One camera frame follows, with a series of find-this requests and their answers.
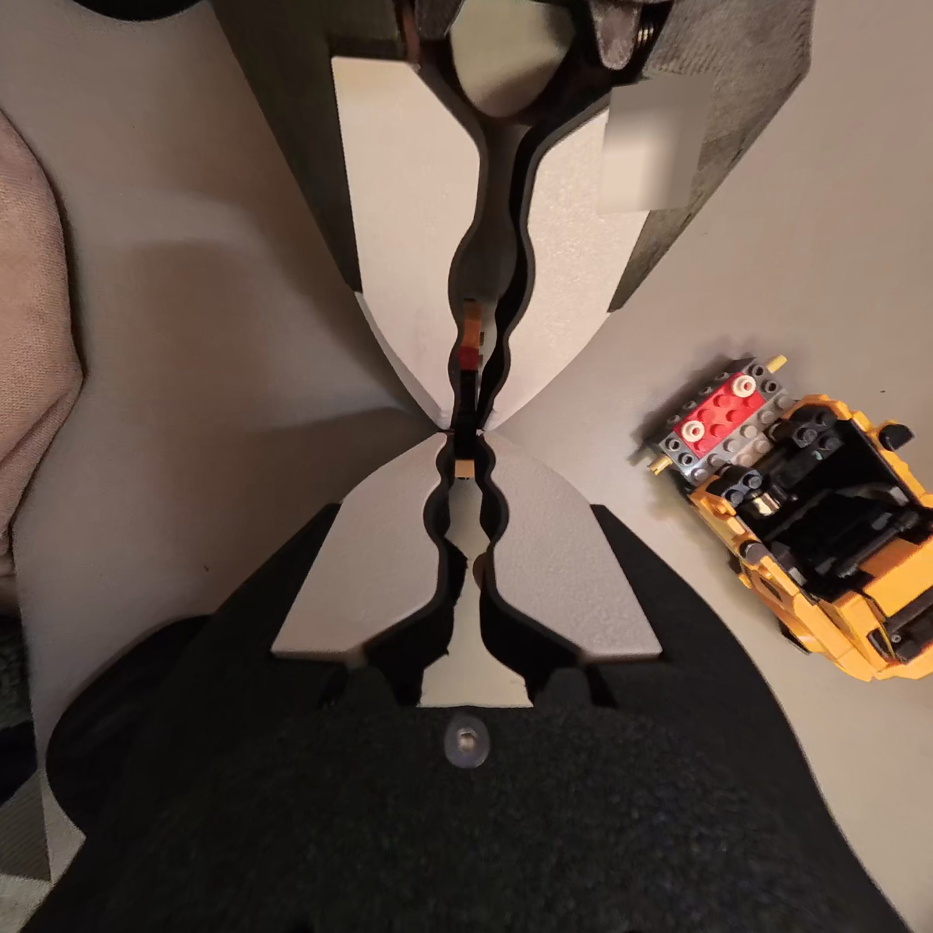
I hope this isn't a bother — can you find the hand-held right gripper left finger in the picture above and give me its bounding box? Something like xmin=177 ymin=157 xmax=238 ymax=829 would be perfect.
xmin=270 ymin=433 xmax=469 ymax=666

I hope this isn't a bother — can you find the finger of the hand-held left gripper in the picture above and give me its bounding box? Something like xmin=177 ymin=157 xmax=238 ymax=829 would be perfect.
xmin=475 ymin=108 xmax=651 ymax=430
xmin=330 ymin=57 xmax=488 ymax=430

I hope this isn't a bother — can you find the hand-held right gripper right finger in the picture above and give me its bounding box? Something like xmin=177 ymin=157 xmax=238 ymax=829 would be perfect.
xmin=476 ymin=433 xmax=664 ymax=667

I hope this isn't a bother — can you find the red white orange lego strip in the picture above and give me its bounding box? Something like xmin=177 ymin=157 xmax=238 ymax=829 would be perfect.
xmin=450 ymin=297 xmax=488 ymax=482

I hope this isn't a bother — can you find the orange lego car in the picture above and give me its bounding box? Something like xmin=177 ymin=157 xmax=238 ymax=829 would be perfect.
xmin=633 ymin=353 xmax=933 ymax=683

